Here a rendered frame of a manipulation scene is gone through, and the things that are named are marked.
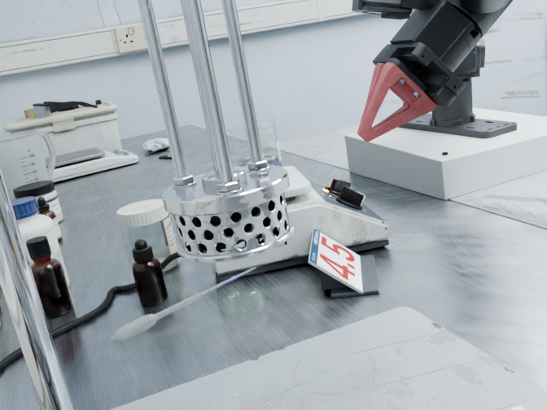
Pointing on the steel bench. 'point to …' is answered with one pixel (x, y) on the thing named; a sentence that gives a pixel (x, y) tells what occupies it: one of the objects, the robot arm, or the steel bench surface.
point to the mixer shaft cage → (197, 33)
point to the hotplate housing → (295, 250)
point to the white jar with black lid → (45, 188)
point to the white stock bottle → (36, 227)
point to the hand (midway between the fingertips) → (367, 132)
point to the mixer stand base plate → (361, 374)
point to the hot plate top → (298, 184)
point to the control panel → (341, 203)
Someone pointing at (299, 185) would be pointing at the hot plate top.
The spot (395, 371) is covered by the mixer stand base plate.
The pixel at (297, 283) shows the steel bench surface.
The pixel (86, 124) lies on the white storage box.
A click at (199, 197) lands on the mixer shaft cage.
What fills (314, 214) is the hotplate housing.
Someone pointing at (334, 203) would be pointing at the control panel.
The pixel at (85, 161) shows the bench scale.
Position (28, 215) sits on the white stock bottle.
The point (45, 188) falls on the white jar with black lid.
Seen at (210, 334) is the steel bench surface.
